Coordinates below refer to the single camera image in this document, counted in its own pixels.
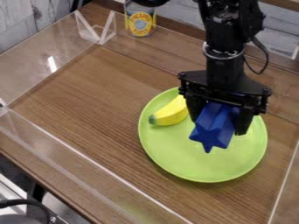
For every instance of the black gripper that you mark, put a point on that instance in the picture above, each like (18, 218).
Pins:
(243, 93)

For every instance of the blue star-shaped block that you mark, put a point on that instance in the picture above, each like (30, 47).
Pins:
(214, 127)

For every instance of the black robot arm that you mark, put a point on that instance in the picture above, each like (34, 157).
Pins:
(233, 23)

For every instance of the green plate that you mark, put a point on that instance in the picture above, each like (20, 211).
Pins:
(182, 156)

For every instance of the yellow toy banana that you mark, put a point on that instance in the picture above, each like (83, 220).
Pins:
(171, 113)

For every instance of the yellow labelled tin can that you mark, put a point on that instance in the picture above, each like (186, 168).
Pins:
(140, 19)

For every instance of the clear acrylic triangle bracket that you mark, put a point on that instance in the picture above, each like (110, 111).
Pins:
(95, 33)

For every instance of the clear acrylic front wall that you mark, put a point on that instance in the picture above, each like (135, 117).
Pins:
(92, 189)

